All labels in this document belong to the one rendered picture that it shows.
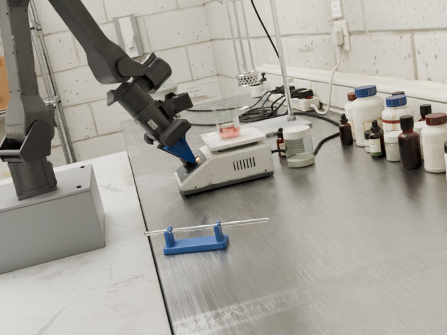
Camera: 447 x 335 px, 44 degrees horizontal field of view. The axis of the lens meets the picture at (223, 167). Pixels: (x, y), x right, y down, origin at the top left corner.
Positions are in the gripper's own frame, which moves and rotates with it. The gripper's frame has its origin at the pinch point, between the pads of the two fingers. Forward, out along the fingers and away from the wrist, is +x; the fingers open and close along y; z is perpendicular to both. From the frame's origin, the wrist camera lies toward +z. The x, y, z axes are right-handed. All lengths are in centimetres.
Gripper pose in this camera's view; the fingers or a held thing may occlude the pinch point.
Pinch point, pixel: (182, 149)
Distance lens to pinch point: 115.8
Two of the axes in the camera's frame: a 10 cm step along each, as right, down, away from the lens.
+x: 6.5, 7.0, 2.9
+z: 6.8, -7.1, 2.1
